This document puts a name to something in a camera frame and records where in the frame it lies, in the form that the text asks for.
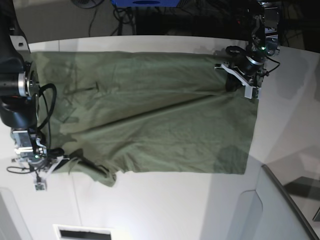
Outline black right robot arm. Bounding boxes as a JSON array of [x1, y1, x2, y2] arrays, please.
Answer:
[[0, 0, 64, 174]]

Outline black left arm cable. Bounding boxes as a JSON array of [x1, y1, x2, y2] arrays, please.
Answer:
[[264, 56, 281, 75]]

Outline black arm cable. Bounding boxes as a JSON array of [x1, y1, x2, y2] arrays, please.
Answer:
[[6, 83, 58, 175], [264, 56, 281, 75]]

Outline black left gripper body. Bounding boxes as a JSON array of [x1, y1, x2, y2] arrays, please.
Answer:
[[225, 46, 267, 92]]

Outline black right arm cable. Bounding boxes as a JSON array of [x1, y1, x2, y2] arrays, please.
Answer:
[[6, 83, 58, 175]]

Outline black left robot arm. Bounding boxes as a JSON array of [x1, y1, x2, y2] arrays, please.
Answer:
[[220, 0, 281, 99]]

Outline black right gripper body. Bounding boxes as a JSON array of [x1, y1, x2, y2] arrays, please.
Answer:
[[28, 147, 65, 173]]

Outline green t-shirt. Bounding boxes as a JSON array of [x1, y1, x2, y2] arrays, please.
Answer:
[[31, 51, 258, 187]]

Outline blue box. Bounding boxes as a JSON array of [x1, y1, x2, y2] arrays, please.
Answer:
[[111, 0, 184, 8]]

